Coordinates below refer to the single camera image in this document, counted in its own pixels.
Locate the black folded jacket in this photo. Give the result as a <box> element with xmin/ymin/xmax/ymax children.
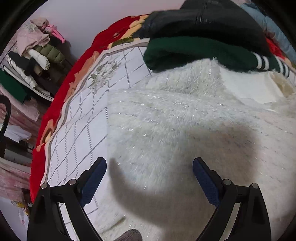
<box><xmin>133</xmin><ymin>1</ymin><xmax>271</xmax><ymax>56</ymax></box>

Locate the dark green striped sweater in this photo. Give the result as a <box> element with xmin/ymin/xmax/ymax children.
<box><xmin>144</xmin><ymin>37</ymin><xmax>290</xmax><ymax>77</ymax></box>

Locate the white fuzzy sweater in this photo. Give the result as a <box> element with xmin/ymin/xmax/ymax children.
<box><xmin>94</xmin><ymin>61</ymin><xmax>295</xmax><ymax>240</ymax></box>

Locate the light blue jacket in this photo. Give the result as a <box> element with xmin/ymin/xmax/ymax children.
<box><xmin>240</xmin><ymin>3</ymin><xmax>295</xmax><ymax>63</ymax></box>

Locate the floral red-bordered bed sheet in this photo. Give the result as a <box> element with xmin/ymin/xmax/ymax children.
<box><xmin>29</xmin><ymin>14</ymin><xmax>296</xmax><ymax>241</ymax></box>

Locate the pink curtain fabric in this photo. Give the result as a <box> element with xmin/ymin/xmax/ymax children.
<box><xmin>1</xmin><ymin>95</ymin><xmax>32</xmax><ymax>203</ymax></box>

